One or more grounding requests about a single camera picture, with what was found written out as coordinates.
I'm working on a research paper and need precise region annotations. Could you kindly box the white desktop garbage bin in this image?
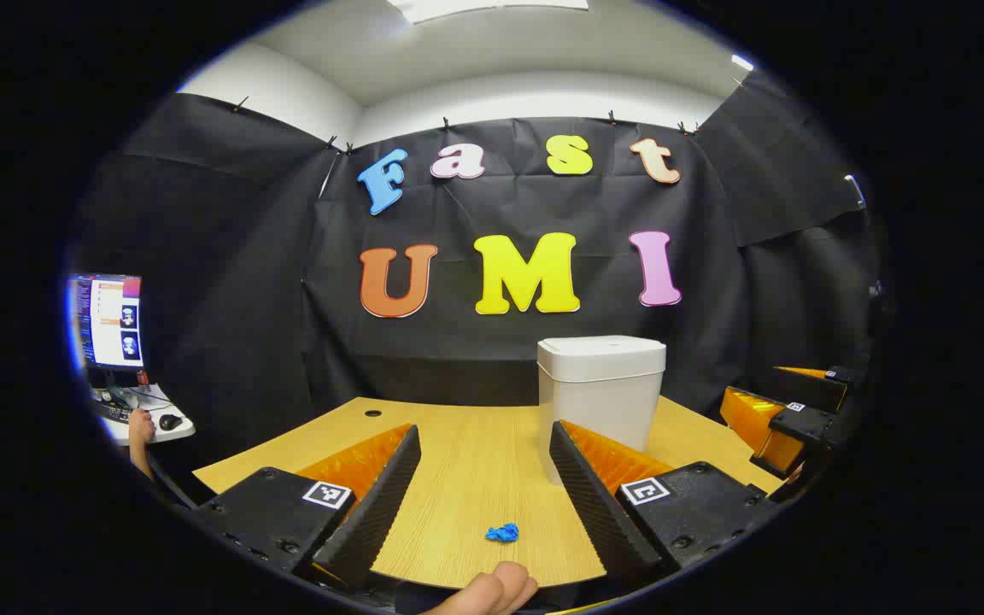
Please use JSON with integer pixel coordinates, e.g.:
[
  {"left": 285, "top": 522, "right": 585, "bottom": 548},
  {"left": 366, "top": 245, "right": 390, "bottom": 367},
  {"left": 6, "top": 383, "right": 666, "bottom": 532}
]
[{"left": 536, "top": 335, "right": 667, "bottom": 488}]

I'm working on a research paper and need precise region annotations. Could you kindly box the black keyboard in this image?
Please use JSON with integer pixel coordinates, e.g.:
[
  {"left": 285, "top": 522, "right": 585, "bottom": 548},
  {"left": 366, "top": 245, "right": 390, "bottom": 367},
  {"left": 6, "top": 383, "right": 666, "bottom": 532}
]
[{"left": 92, "top": 397, "right": 136, "bottom": 425}]

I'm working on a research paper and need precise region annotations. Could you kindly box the computer monitor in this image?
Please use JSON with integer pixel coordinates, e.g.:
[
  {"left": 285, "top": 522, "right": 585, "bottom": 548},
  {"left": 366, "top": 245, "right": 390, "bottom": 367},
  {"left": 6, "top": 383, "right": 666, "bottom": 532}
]
[{"left": 69, "top": 273, "right": 144, "bottom": 372}]

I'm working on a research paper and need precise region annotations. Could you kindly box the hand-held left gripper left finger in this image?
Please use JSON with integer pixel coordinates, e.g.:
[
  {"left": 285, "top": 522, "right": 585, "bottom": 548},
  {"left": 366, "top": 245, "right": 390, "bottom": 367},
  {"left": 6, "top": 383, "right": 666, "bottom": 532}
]
[{"left": 191, "top": 423, "right": 423, "bottom": 592}]

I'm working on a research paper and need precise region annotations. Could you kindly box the black backdrop cloth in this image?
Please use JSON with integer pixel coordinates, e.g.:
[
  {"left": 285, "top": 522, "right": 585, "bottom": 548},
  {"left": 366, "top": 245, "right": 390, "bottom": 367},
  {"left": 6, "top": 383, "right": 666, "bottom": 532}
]
[{"left": 72, "top": 67, "right": 886, "bottom": 492}]

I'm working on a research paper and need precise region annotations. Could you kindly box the white side desk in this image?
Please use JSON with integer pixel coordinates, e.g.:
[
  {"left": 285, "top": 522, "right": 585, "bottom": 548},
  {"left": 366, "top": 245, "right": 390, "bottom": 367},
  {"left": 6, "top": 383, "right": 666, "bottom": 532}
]
[{"left": 91, "top": 384, "right": 196, "bottom": 447}]

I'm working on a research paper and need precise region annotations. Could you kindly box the ceiling light panel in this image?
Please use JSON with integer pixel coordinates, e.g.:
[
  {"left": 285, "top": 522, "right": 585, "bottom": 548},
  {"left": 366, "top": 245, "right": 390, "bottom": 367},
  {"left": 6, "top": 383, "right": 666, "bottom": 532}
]
[{"left": 389, "top": 0, "right": 591, "bottom": 25}]

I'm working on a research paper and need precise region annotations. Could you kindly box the wooden desktop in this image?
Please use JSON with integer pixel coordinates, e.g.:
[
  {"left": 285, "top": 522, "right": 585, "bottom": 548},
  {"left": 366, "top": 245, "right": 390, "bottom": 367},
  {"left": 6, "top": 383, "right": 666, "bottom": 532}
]
[{"left": 191, "top": 395, "right": 788, "bottom": 590}]

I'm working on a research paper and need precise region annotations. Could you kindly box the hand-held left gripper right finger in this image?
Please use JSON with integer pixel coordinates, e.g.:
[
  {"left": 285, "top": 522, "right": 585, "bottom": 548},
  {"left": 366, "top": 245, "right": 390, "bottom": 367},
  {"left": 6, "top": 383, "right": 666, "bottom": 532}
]
[{"left": 548, "top": 419, "right": 783, "bottom": 583}]

